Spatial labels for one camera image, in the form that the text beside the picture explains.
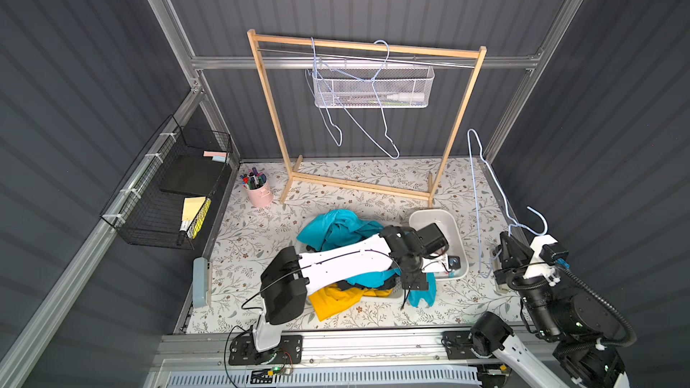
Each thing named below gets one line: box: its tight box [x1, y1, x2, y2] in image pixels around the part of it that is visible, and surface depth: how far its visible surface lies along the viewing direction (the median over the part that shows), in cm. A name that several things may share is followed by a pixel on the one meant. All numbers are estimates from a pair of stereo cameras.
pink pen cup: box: [239, 167, 274, 207], surface depth 101 cm
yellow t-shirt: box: [308, 282, 393, 322], surface depth 73 cm
